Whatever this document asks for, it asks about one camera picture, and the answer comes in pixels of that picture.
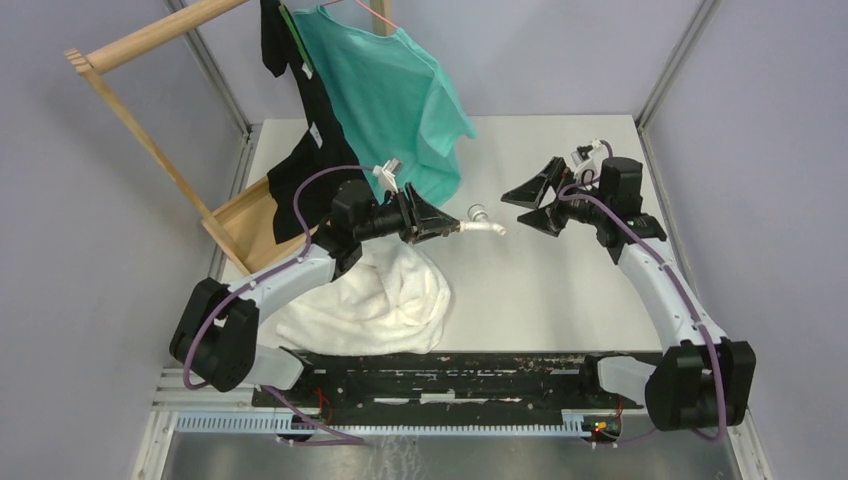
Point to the pink clothes hanger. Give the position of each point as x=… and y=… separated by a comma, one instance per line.
x=380, y=11

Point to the teal t-shirt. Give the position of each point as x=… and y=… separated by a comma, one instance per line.
x=393, y=99

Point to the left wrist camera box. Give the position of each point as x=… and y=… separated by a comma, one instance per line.
x=386, y=175

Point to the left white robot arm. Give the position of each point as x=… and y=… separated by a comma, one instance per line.
x=216, y=339

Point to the black t-shirt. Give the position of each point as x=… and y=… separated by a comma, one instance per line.
x=304, y=183

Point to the white plastic water faucet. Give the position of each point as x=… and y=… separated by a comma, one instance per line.
x=479, y=221

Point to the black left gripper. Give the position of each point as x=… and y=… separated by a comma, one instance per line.
x=431, y=220

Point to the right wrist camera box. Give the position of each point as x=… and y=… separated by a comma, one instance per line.
x=588, y=159

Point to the green clothes hanger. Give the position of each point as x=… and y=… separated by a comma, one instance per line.
x=306, y=64

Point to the white terry towel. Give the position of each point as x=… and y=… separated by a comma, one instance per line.
x=393, y=300

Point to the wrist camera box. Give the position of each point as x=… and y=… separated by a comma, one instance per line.
x=386, y=175
x=588, y=159

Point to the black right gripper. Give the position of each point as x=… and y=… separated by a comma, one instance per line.
x=531, y=193

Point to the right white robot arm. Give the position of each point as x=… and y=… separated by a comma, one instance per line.
x=703, y=379

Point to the white slotted cable duct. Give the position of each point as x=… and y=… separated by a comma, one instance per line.
x=284, y=422

